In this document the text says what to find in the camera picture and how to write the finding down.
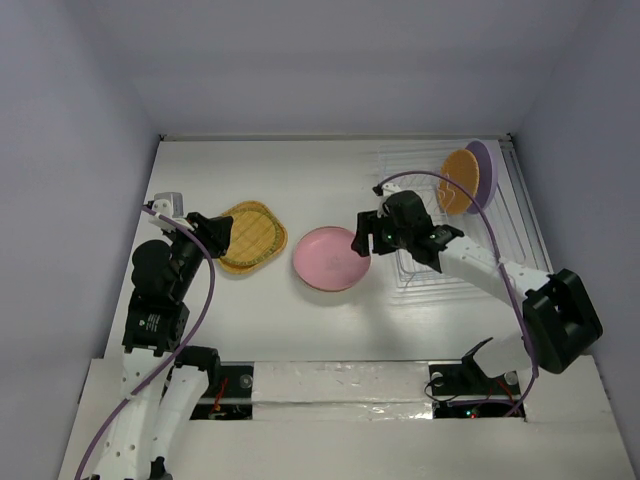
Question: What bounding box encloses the red wire left base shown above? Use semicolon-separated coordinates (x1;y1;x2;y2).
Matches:
209;377;231;416

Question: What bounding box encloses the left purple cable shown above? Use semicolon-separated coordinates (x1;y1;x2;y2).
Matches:
72;203;219;480

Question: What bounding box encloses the square woven bamboo plate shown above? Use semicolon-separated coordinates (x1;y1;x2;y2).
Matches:
218;201;288;275

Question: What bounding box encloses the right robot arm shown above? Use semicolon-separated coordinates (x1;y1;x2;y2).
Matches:
351;190;603;392

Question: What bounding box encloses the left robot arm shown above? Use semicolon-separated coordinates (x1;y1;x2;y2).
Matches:
75;205;233;479

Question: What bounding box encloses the orange woven round plate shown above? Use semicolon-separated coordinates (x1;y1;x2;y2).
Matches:
437;149;480;215

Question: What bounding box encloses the foil-wrapped front bar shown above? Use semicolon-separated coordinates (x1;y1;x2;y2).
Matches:
251;361;433;422

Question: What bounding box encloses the white wire dish rack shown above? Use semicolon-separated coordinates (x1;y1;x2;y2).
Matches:
378;139;553;304

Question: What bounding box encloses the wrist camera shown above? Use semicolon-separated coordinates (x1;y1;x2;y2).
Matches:
145;192;187;229
372;182;402;199

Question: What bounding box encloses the black cable at base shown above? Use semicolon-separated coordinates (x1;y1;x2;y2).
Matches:
422;372;524;406

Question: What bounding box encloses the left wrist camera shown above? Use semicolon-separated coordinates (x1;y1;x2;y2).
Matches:
145;192;187;229

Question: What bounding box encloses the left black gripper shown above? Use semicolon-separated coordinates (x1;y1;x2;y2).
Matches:
164;210;232;296

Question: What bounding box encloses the pink round plate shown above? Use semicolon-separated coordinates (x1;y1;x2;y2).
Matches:
292;226;371;284

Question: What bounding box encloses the green-rimmed woven plate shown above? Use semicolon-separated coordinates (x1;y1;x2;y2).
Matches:
222;207;283;267

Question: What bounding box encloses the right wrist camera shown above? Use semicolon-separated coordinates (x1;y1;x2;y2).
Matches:
372;182;402;199

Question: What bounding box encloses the purple round plate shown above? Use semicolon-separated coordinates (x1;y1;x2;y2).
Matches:
465;139;498;215

